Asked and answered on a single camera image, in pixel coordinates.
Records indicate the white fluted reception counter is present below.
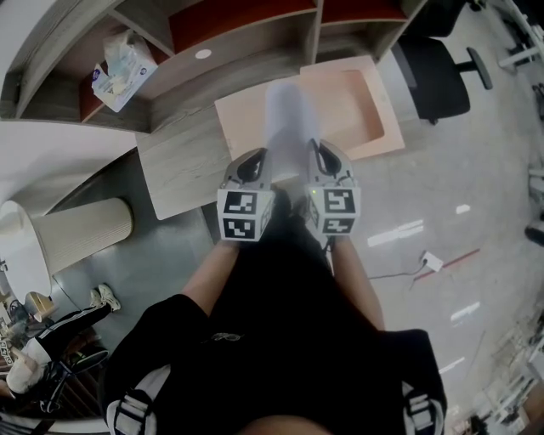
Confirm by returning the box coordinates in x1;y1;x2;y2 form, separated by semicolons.
0;197;135;298

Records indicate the white power strip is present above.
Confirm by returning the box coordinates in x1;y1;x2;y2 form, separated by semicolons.
419;250;443;272

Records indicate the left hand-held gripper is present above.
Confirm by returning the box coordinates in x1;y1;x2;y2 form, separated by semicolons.
217;146;275;242

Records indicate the white black shoulder strap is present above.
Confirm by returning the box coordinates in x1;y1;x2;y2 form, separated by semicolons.
105;364;173;435
401;380;439;435

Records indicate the plastic tissue pack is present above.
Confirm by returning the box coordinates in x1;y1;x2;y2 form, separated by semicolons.
90;28;159;114

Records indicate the white translucent sheet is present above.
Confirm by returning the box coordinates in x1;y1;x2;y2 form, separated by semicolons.
262;79;319;184

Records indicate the white display shelf rack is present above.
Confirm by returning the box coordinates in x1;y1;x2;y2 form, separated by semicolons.
445;314;544;435

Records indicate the black power cable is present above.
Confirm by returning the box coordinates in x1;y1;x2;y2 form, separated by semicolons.
367;261;426;291

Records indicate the pink tray board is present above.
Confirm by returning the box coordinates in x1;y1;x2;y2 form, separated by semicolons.
213;54;405;161

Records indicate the person's chin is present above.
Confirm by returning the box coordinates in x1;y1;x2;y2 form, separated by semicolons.
246;414;341;435

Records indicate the black office chair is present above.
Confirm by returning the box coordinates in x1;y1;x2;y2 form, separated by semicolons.
390;0;494;126

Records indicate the person's left forearm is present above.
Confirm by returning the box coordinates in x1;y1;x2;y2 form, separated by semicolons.
181;244;241;318

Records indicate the white metal table frame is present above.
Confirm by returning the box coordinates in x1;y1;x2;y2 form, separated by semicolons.
496;0;544;71

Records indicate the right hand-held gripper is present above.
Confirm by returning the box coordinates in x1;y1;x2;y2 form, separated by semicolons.
306;138;361;235

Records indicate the grey wooden desk with shelves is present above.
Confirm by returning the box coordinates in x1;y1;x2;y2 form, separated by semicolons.
0;0;428;222

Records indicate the person's right forearm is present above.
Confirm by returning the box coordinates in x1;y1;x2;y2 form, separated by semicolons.
329;237;386;330

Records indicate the person's black shirt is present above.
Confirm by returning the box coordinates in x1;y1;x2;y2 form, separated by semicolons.
101;186;448;435

